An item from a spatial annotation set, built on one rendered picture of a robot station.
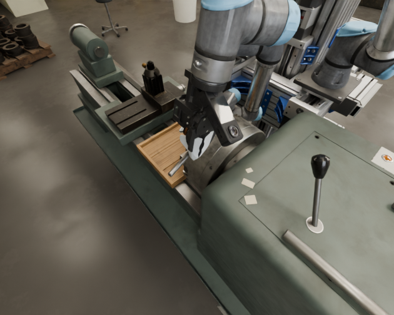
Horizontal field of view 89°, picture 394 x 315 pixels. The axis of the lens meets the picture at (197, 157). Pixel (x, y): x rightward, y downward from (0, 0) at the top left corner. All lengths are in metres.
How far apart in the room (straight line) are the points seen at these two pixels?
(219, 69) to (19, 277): 2.03
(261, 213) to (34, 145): 2.61
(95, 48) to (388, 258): 1.55
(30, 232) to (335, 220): 2.12
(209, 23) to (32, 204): 2.21
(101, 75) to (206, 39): 1.29
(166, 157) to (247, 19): 0.78
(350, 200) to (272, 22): 0.43
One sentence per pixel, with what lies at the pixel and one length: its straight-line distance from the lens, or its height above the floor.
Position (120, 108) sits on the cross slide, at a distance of 1.21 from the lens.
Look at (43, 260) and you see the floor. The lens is 2.08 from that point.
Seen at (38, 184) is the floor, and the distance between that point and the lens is 2.46.
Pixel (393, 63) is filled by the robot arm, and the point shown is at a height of 1.34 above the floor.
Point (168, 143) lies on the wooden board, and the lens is 1.08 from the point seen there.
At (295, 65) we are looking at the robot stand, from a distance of 1.28.
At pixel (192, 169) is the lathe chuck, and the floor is 1.13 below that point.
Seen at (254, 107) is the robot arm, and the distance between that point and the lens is 1.04.
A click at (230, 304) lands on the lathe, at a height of 0.54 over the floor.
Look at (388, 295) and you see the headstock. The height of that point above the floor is 1.26.
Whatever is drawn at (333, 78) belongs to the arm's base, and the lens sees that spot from 1.09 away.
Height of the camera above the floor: 1.70
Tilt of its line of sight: 54 degrees down
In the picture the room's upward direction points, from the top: straight up
